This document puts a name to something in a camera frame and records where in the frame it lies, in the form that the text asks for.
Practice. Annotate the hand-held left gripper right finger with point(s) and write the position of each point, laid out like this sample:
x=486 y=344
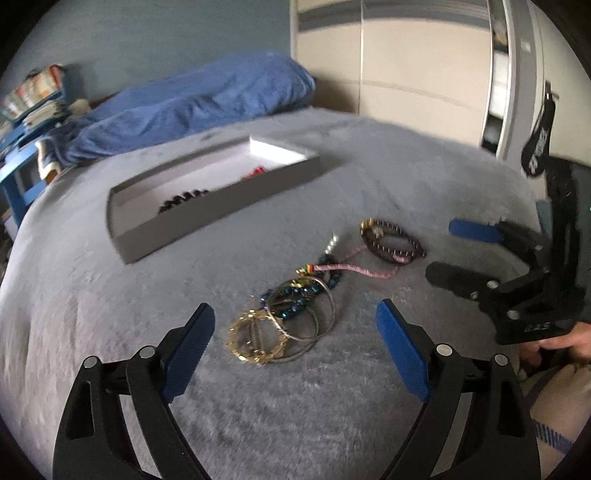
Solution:
x=401 y=350

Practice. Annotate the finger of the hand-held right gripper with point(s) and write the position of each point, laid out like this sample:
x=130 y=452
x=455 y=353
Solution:
x=475 y=230
x=457 y=277

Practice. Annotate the small white plush toy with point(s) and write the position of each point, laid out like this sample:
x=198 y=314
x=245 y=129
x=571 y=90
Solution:
x=79 y=107

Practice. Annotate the white cloth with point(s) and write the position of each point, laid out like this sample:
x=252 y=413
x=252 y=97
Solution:
x=48 y=157

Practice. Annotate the red bead jewelry piece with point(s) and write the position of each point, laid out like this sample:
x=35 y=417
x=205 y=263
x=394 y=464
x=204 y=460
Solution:
x=255 y=173

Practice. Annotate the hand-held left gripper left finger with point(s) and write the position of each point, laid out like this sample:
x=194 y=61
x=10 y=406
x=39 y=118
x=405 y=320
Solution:
x=189 y=350

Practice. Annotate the stack of books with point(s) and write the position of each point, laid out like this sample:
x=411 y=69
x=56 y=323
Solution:
x=32 y=92

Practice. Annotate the blue shelf unit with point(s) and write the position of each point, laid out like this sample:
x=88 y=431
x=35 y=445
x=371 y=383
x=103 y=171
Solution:
x=18 y=170

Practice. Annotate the grey cardboard box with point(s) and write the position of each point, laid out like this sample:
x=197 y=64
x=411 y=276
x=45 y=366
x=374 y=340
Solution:
x=184 y=221

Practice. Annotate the grey fuzzy blanket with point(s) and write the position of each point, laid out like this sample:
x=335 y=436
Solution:
x=138 y=323

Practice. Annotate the person's leg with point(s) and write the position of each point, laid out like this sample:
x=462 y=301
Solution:
x=554 y=406

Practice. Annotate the blue pillow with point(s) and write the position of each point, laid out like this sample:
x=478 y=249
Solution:
x=184 y=106

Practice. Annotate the beige wardrobe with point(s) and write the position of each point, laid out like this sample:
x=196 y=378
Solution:
x=415 y=69

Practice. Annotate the person's right hand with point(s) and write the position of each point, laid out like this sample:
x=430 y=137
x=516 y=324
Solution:
x=581 y=341

